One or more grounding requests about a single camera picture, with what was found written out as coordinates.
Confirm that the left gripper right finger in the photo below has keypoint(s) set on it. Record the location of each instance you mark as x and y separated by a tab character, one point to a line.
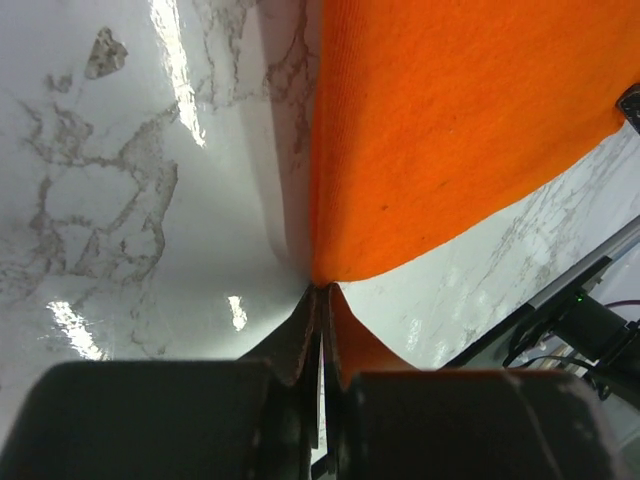
371	395

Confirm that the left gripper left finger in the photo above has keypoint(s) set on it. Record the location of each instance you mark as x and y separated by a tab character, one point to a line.
289	422

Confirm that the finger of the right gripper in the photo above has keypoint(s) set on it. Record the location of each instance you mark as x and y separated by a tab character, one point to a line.
629	105

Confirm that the orange t-shirt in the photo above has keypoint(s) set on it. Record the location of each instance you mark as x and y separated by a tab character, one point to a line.
432	115

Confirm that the aluminium extrusion crossbar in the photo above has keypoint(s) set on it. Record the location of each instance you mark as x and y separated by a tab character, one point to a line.
610	251

